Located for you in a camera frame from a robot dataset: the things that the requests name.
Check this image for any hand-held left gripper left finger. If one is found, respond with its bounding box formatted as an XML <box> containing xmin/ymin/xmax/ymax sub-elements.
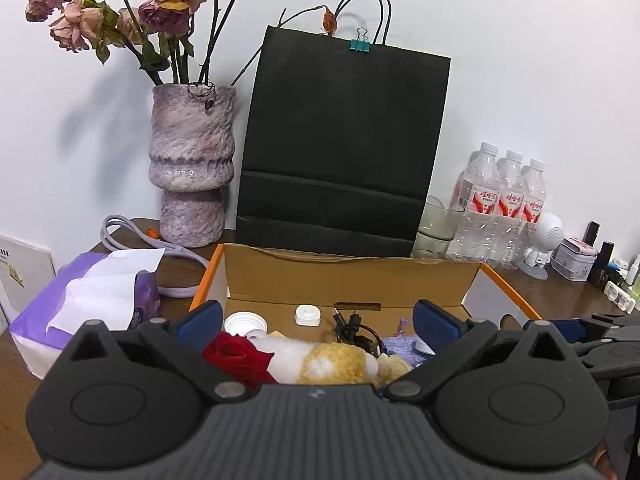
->
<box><xmin>70</xmin><ymin>300</ymin><xmax>251</xmax><ymax>404</ymax></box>

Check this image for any white printed book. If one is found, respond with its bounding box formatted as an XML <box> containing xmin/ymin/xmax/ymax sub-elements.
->
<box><xmin>0</xmin><ymin>232</ymin><xmax>56</xmax><ymax>329</ymax></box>

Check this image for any clear water bottle red label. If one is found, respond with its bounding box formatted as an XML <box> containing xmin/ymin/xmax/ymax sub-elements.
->
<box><xmin>514</xmin><ymin>158</ymin><xmax>549</xmax><ymax>256</ymax></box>
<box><xmin>492</xmin><ymin>148</ymin><xmax>526</xmax><ymax>269</ymax></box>
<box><xmin>447</xmin><ymin>141</ymin><xmax>503</xmax><ymax>264</ymax></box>

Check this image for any small printed tin box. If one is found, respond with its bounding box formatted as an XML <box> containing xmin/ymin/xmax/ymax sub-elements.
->
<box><xmin>549</xmin><ymin>236</ymin><xmax>599</xmax><ymax>281</ymax></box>

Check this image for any red cloth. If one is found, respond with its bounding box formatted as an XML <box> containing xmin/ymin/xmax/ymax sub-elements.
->
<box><xmin>202</xmin><ymin>332</ymin><xmax>279</xmax><ymax>389</ymax></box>

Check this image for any black paper bag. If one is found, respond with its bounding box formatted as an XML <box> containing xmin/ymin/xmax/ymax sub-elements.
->
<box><xmin>234</xmin><ymin>0</ymin><xmax>452</xmax><ymax>260</ymax></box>

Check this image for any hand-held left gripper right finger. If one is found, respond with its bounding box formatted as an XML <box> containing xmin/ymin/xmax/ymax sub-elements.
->
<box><xmin>387</xmin><ymin>299</ymin><xmax>571</xmax><ymax>402</ymax></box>

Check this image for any white bottle holder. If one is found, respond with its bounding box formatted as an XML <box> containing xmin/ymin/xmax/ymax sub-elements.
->
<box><xmin>603</xmin><ymin>279</ymin><xmax>639</xmax><ymax>314</ymax></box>

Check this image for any purple tissue pack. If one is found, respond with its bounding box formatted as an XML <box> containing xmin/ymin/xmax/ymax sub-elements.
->
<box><xmin>8</xmin><ymin>247</ymin><xmax>166</xmax><ymax>381</ymax></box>

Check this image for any clear glass container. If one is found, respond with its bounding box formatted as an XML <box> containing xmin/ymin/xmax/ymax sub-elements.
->
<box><xmin>412</xmin><ymin>194</ymin><xmax>466</xmax><ymax>260</ymax></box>

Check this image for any red cardboard box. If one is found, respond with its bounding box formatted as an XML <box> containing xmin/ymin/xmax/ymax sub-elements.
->
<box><xmin>188</xmin><ymin>242</ymin><xmax>544</xmax><ymax>391</ymax></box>

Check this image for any white jar lid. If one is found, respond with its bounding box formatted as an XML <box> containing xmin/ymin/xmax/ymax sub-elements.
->
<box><xmin>223</xmin><ymin>312</ymin><xmax>266</xmax><ymax>336</ymax></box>

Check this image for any white robot toy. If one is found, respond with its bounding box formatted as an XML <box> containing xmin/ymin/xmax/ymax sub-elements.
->
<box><xmin>517</xmin><ymin>211</ymin><xmax>565</xmax><ymax>281</ymax></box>

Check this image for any yellow and white plush toy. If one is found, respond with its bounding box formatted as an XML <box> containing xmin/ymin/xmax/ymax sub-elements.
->
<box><xmin>244</xmin><ymin>329</ymin><xmax>414</xmax><ymax>389</ymax></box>

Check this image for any purple burlap pouch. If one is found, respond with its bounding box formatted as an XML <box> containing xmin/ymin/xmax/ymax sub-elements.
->
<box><xmin>379</xmin><ymin>317</ymin><xmax>426</xmax><ymax>369</ymax></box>

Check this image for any white round plastic gadget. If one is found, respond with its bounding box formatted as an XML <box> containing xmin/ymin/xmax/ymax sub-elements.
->
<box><xmin>293</xmin><ymin>303</ymin><xmax>322</xmax><ymax>330</ymax></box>

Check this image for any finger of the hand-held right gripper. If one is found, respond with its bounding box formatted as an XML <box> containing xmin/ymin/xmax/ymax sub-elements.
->
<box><xmin>552</xmin><ymin>312</ymin><xmax>640</xmax><ymax>346</ymax></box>
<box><xmin>574</xmin><ymin>339</ymin><xmax>640</xmax><ymax>380</ymax></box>

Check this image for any black cable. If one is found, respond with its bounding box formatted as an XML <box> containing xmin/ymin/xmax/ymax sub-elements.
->
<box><xmin>330</xmin><ymin>311</ymin><xmax>384</xmax><ymax>354</ymax></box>

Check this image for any purple ceramic vase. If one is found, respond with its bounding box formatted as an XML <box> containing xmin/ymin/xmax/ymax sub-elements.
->
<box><xmin>147</xmin><ymin>82</ymin><xmax>237</xmax><ymax>249</ymax></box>

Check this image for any lavender power cord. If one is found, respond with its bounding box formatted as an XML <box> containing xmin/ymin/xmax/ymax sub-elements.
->
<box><xmin>102</xmin><ymin>213</ymin><xmax>211</xmax><ymax>299</ymax></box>

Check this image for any green binder clip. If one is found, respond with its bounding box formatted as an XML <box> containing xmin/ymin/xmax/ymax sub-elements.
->
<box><xmin>348</xmin><ymin>27</ymin><xmax>371</xmax><ymax>54</ymax></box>

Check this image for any tall black box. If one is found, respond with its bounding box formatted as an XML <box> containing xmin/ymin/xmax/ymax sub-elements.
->
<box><xmin>587</xmin><ymin>241</ymin><xmax>615</xmax><ymax>289</ymax></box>

